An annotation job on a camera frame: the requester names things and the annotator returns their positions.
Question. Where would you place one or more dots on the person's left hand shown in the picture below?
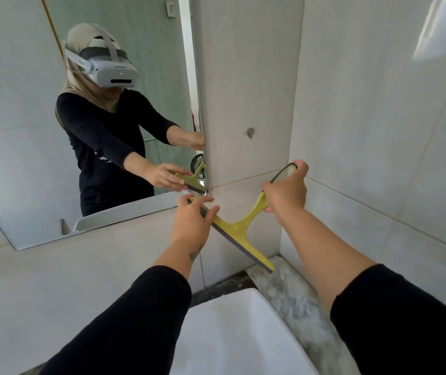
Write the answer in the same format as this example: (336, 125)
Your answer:
(190, 230)

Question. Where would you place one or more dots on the person's right hand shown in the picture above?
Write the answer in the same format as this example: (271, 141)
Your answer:
(289, 195)

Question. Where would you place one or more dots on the person's right thumb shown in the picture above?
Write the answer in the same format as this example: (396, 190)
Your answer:
(300, 170)

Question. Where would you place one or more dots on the person's left thumb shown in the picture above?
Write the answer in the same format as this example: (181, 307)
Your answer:
(211, 217)

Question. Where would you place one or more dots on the yellow window squeegee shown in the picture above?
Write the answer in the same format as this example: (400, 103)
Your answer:
(238, 230)

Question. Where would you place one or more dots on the person's left forearm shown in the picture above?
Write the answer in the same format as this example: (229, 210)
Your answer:
(137, 320)

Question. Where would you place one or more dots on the person's right forearm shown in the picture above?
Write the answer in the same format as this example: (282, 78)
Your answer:
(348, 277)

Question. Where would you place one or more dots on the white ceramic sink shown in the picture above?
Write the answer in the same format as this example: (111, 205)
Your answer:
(238, 335)

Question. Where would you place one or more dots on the round metal wall hook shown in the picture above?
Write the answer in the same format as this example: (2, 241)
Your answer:
(250, 132)

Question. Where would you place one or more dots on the frameless wall mirror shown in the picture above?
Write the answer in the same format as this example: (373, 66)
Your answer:
(12, 113)

